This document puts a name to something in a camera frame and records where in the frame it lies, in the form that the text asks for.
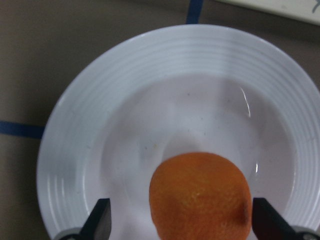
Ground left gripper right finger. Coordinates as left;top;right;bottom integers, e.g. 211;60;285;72
252;197;297;240

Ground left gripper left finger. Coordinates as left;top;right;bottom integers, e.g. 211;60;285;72
79;198;112;240

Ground orange fruit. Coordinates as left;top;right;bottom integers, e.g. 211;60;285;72
149;152;252;240

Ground cream bear tray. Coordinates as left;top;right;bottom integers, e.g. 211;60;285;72
221;0;320;26

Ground white round plate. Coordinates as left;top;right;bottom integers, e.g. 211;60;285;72
36;24;320;240

